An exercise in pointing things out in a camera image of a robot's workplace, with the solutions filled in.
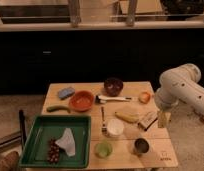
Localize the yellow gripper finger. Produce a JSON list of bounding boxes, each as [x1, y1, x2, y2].
[[158, 111, 171, 128]]

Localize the orange apple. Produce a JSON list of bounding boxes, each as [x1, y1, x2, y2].
[[138, 92, 151, 104]]

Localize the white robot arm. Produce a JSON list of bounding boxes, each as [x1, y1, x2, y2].
[[154, 63, 204, 128]]

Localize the metal cup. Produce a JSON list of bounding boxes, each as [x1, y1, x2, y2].
[[134, 138, 149, 156]]

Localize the white plastic cup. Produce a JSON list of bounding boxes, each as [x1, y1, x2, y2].
[[107, 119, 124, 137]]

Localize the green plastic cup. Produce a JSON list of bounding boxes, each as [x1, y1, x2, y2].
[[94, 141, 112, 158]]

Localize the wooden block brush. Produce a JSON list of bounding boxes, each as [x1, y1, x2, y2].
[[138, 112, 157, 131]]

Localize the yellow banana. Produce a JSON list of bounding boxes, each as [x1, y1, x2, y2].
[[115, 112, 139, 123]]

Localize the dark brown bowl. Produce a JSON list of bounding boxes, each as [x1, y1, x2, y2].
[[104, 77, 123, 97]]

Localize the metal fork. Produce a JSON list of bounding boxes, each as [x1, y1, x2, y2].
[[101, 106, 107, 133]]

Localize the orange bowl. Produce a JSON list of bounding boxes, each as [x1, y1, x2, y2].
[[69, 91, 94, 112]]

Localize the white cloth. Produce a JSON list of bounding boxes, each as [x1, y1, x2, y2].
[[55, 128, 76, 157]]

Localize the blue sponge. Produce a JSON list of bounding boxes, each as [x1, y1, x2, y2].
[[57, 87, 75, 100]]

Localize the green cucumber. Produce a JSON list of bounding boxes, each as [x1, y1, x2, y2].
[[46, 105, 71, 113]]

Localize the green plastic tray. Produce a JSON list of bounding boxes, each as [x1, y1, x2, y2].
[[19, 115, 91, 169]]

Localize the red grapes bunch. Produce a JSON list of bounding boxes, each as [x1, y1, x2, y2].
[[47, 139, 59, 163]]

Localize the black chair frame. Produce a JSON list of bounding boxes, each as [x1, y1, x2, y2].
[[0, 110, 27, 149]]

